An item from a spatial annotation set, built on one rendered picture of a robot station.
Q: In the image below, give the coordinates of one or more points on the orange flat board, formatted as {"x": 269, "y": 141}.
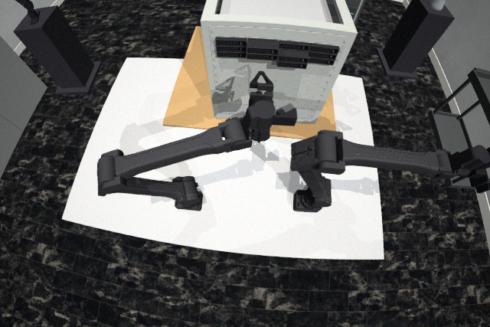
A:
{"x": 191, "y": 106}

